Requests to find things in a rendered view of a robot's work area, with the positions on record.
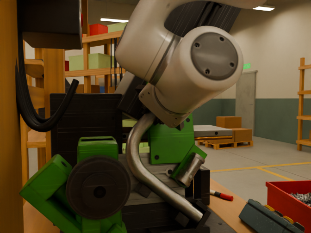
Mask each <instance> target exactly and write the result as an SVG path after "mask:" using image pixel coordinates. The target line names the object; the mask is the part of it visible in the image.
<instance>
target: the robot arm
mask: <svg viewBox="0 0 311 233"><path fill-rule="evenodd" d="M193 1H211V2H216V3H221V4H226V5H229V6H234V7H238V8H244V9H254V8H257V7H259V6H261V5H263V4H264V3H265V2H266V1H267V0H140V1H139V3H138V4H137V6H136V8H135V9H134V11H133V13H132V15H131V17H130V19H129V21H128V23H127V24H126V26H125V27H124V30H123V32H122V34H121V36H120V38H119V40H118V44H117V46H116V48H115V49H116V51H115V58H116V61H117V63H118V64H119V65H120V66H121V67H122V68H124V69H125V70H127V71H128V72H130V73H132V74H133V75H135V76H137V77H139V78H141V79H143V80H144V81H146V82H148V84H147V85H138V86H137V87H136V88H135V90H136V91H137V93H138V94H139V96H138V97H139V100H140V101H141V102H142V103H143V105H142V106H143V107H142V108H143V109H144V110H143V112H142V114H145V113H146V112H147V111H148V110H150V111H151V112H152V113H153V114H155V115H156V116H157V117H158V119H157V120H156V121H155V122H154V125H157V124H158V123H159V124H163V125H164V124H166V125H167V126H168V127H170V128H176V129H178V130H179V131H181V130H182V129H183V128H184V120H185V119H186V118H187V117H188V116H189V115H190V114H191V113H192V112H193V110H195V109H196V108H197V109H198V108H199V107H200V106H201V105H203V104H204V103H206V102H208V101H209V100H211V99H212V98H214V97H216V96H217V95H219V94H221V93H222V92H224V91H226V90H227V89H229V88H230V87H232V86H233V85H234V84H235V83H236V82H237V81H238V80H239V78H240V76H241V74H242V71H243V54H242V51H241V49H240V47H239V45H238V43H237V42H236V40H235V39H234V38H233V37H232V36H231V35H230V34H229V33H227V32H226V31H224V30H222V29H220V28H217V27H214V26H200V27H197V28H194V29H193V30H191V31H189V32H188V33H187V34H186V35H185V36H184V37H180V36H178V35H176V34H174V33H172V32H170V31H169V30H167V29H166V28H165V27H164V22H165V20H166V18H167V17H168V15H169V14H170V13H171V12H172V11H173V10H174V9H175V8H177V7H178V6H180V5H183V4H185V3H188V2H193Z"/></svg>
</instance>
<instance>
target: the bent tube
mask: <svg viewBox="0 0 311 233"><path fill-rule="evenodd" d="M157 119H158V117H157V116H156V115H155V114H153V113H152V112H151V111H150V110H148V111H147V112H146V113H145V114H144V115H143V116H142V117H141V118H140V119H139V120H138V121H137V123H136V124H135V125H134V126H133V127H132V129H131V131H130V132H129V135H128V137H127V141H126V146H125V154H126V160H127V163H128V166H129V168H130V170H131V172H132V173H133V175H134V176H135V177H136V178H137V179H138V180H139V181H140V182H141V183H142V184H144V185H146V186H147V187H148V188H149V189H151V190H152V191H153V192H154V193H156V194H157V195H158V196H159V197H161V198H162V199H163V200H165V201H166V202H167V203H169V204H170V205H171V206H173V207H174V208H175V209H177V210H178V211H179V212H181V213H182V214H183V215H184V216H186V217H187V218H188V219H190V220H191V221H192V222H194V223H198V222H199V221H200V219H201V218H202V215H203V212H202V211H201V210H199V209H198V208H197V207H195V206H194V205H193V204H191V203H190V202H189V201H188V200H186V199H185V198H184V197H182V196H181V195H180V194H178V193H177V192H176V191H174V190H173V189H172V188H170V187H169V186H168V185H166V184H165V183H164V182H162V181H161V180H160V179H159V178H157V177H156V176H155V175H153V174H152V173H151V172H149V171H148V170H147V169H146V168H145V166H144V165H143V163H142V161H141V159H140V155H139V144H140V141H141V138H142V136H143V135H144V133H145V132H146V131H147V130H148V129H149V128H150V127H151V126H152V124H153V123H154V122H155V121H156V120H157Z"/></svg>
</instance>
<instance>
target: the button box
mask: <svg viewBox="0 0 311 233"><path fill-rule="evenodd" d="M238 217H239V218H240V219H241V220H242V221H244V222H245V223H246V224H248V225H249V226H250V227H251V228H253V229H254V230H255V231H257V232H258V233H305V232H304V231H303V230H301V229H300V228H298V227H297V226H295V225H294V224H292V223H290V222H289V221H287V220H286V219H284V218H283V217H280V216H279V215H277V214H276V213H275V212H273V211H271V210H269V209H268V208H266V207H264V206H263V205H261V204H259V203H258V202H256V201H255V200H253V199H249V200H248V202H247V204H246V205H245V206H244V208H243V209H242V211H241V213H240V214H239V216H238Z"/></svg>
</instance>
